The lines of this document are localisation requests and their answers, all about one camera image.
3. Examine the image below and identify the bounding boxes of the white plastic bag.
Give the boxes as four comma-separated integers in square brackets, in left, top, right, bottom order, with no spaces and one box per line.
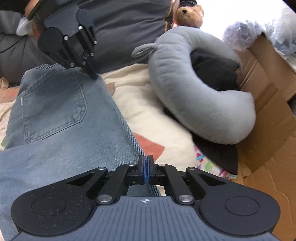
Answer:
[222,5,296,58]

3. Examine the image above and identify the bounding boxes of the light blue denim pants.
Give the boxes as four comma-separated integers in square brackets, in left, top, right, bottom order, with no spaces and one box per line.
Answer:
[0,64,162,241]

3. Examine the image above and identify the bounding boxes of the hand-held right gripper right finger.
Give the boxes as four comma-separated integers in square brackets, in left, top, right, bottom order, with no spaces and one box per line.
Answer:
[148,155,228,205]

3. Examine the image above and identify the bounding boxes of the colourful patterned cloth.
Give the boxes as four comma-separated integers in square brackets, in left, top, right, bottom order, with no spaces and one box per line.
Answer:
[194,145,237,180]

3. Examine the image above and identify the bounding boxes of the person's left hand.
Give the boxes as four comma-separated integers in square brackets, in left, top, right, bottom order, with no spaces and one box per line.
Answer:
[24,0,47,37]

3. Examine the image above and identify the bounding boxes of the flattened cardboard sheet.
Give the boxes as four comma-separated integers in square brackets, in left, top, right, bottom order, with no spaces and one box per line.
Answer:
[231,88,296,241]

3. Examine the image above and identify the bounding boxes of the grey neck pillow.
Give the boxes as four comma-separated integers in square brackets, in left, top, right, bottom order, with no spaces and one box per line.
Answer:
[131,25,257,145]

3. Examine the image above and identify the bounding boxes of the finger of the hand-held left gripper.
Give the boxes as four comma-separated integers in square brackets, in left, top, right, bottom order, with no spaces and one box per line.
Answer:
[62,35,98,80]
[77,25,98,65]

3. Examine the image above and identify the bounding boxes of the black cloth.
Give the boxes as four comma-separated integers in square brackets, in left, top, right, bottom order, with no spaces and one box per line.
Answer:
[162,50,242,175]

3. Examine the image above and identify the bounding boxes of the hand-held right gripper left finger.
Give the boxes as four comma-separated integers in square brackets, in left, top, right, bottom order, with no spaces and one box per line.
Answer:
[66,155,147,205]

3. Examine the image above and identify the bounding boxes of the cream bear print bed sheet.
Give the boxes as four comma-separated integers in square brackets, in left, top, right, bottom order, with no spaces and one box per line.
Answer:
[0,64,201,167]

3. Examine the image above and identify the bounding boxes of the brown teddy bear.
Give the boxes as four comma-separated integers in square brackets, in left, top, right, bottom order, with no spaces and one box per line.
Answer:
[172,0,205,28]

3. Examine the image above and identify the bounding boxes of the dark grey pillow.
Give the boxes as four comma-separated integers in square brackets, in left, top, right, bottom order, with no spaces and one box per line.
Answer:
[0,0,176,82]

